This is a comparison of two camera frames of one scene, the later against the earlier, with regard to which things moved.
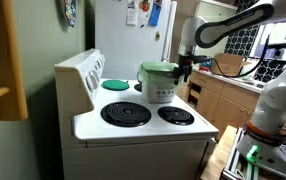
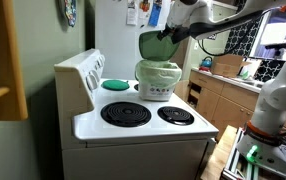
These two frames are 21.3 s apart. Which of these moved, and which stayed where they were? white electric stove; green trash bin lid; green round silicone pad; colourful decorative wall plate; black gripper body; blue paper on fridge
Moved: black gripper body; green trash bin lid
Stayed: blue paper on fridge; colourful decorative wall plate; white electric stove; green round silicone pad
